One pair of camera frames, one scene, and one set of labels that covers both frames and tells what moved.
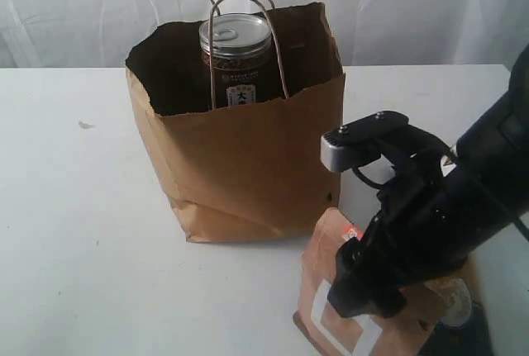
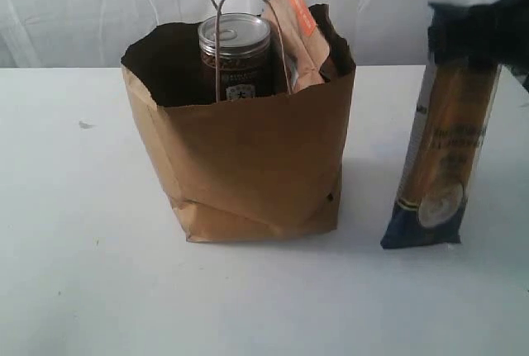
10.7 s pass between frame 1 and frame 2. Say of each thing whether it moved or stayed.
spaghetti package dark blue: moved
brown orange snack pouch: moved
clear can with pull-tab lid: stayed
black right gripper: moved
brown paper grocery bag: stayed
